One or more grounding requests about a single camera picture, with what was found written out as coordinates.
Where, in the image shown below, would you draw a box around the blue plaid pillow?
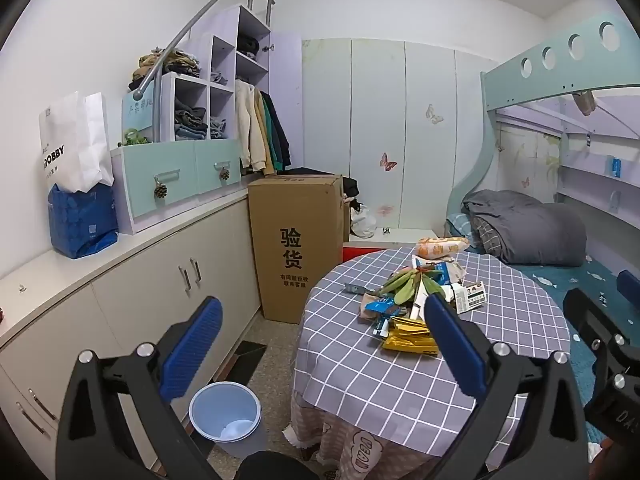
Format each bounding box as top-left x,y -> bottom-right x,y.
445,212 -> 481,252

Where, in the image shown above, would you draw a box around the white cube shelf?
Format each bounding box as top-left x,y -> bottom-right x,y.
152,4 -> 273,143

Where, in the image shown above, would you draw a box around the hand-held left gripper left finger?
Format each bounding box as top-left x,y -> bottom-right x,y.
56,296 -> 236,480

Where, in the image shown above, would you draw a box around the blue snack wrapper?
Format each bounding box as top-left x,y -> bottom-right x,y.
364,296 -> 401,316

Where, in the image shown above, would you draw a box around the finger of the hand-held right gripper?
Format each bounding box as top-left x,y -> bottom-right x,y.
617,270 -> 640,311
562,287 -> 640,386

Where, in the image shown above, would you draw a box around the orange white plastic bag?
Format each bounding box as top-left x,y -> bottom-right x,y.
416,236 -> 469,257

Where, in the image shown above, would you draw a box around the tall cardboard box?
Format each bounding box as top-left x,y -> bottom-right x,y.
247,174 -> 351,324

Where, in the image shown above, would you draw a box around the long white low cabinet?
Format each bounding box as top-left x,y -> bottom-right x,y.
0,175 -> 263,480

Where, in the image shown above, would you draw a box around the brown hanging item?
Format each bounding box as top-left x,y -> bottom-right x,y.
572,89 -> 597,117

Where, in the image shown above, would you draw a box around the dark hanging coat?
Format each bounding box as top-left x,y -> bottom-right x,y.
262,92 -> 292,171

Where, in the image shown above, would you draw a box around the white paper shopping bag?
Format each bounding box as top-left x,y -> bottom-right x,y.
39,91 -> 115,193

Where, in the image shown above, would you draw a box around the blue plastic package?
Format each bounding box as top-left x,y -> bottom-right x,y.
48,182 -> 120,260

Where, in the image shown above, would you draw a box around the teal bunk bed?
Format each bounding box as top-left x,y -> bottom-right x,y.
445,10 -> 640,461

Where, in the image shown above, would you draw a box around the white printed carton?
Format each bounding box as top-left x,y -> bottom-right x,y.
452,281 -> 488,315

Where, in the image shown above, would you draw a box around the light blue trash bin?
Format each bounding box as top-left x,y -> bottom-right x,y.
189,381 -> 263,458

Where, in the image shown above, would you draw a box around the green plastic wrapper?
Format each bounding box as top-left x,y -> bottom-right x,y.
381,267 -> 443,306

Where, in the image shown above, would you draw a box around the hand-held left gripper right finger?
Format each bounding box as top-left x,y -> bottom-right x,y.
422,292 -> 591,480

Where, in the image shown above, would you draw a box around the pile of folded clothes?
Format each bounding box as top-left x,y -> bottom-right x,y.
129,47 -> 203,93

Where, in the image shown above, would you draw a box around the grey duvet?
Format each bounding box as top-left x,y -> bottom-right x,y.
462,190 -> 587,266

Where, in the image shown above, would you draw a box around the white wardrobe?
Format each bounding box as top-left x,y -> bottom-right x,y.
300,37 -> 493,233

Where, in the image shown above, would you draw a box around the green hanging coat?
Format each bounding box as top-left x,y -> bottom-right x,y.
260,92 -> 281,173

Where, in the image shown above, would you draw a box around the teal sign board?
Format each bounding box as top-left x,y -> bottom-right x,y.
122,85 -> 153,133

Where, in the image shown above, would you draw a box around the folded dark clothes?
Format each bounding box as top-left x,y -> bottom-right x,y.
174,100 -> 208,141

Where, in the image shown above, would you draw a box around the red storage box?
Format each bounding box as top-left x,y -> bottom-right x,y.
342,227 -> 441,262

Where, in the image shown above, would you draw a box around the teal bedsheet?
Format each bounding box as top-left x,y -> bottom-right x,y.
515,255 -> 640,356

